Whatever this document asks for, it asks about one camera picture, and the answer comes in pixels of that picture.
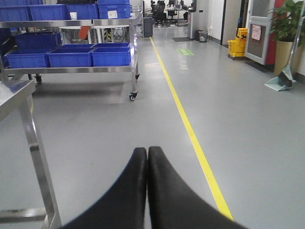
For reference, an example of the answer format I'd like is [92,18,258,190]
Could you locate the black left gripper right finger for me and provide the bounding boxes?
[147,146,244,229]

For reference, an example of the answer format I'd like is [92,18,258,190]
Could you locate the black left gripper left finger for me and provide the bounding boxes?
[62,147,147,229]

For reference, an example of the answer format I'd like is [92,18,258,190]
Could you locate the blue bin on cart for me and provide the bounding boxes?
[5,49,52,69]
[47,48,95,67]
[91,47,131,67]

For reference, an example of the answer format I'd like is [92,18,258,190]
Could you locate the green floor sign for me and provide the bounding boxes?
[177,49,194,56]

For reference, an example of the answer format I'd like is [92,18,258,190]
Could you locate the near steel rack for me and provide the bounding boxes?
[0,80,61,229]

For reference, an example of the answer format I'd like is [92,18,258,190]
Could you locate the teal dustpan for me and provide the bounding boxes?
[264,65,295,92]

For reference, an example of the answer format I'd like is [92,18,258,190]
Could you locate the yellow mop bucket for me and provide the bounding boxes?
[228,28,248,60]

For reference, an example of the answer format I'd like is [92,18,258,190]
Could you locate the grey trash can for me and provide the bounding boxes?
[198,31,208,42]

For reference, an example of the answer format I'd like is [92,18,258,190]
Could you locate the steel cart with bins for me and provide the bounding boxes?
[0,11,143,101]

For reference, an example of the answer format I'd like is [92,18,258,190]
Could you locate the green potted plant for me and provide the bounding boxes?
[271,0,303,76]

